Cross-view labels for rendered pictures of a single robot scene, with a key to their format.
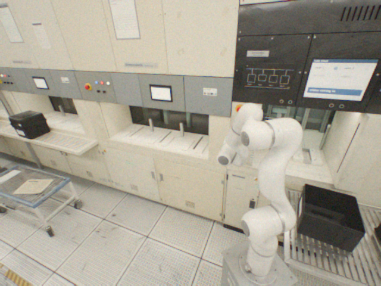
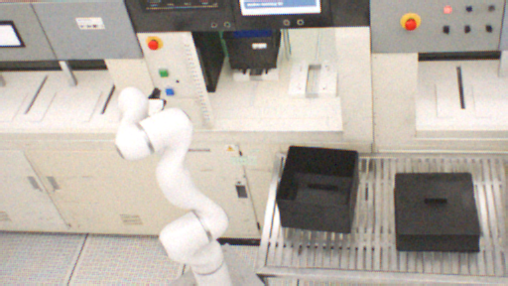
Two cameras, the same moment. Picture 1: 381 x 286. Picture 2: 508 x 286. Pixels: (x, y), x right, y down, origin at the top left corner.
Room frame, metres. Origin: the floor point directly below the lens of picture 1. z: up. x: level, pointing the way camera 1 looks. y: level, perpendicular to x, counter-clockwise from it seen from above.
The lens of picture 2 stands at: (-0.80, -0.42, 2.80)
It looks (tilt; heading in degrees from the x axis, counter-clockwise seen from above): 44 degrees down; 351
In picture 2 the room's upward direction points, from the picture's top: 11 degrees counter-clockwise
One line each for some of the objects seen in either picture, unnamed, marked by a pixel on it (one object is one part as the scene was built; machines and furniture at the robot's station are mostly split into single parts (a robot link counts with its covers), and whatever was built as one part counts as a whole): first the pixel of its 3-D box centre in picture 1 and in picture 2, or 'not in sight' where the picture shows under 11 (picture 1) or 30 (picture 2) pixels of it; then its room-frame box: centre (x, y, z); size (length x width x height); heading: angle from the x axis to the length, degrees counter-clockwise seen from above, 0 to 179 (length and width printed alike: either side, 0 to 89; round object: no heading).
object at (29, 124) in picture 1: (30, 124); not in sight; (2.14, 1.96, 0.93); 0.30 x 0.28 x 0.26; 63
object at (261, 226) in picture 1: (261, 230); (190, 244); (0.51, -0.29, 1.07); 0.19 x 0.12 x 0.24; 106
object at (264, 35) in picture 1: (286, 136); (277, 48); (1.50, -0.88, 0.98); 0.95 x 0.88 x 1.95; 156
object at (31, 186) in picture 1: (33, 185); not in sight; (1.55, 1.72, 0.47); 0.31 x 0.23 x 0.02; 88
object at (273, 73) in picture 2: not in sight; (258, 63); (1.53, -0.78, 0.89); 0.22 x 0.21 x 0.04; 156
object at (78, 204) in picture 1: (35, 195); not in sight; (1.65, 1.87, 0.24); 0.97 x 0.52 x 0.48; 69
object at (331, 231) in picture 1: (325, 214); (318, 188); (0.75, -0.80, 0.85); 0.28 x 0.28 x 0.17; 61
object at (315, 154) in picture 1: (306, 154); (314, 78); (1.31, -0.98, 0.89); 0.22 x 0.21 x 0.04; 156
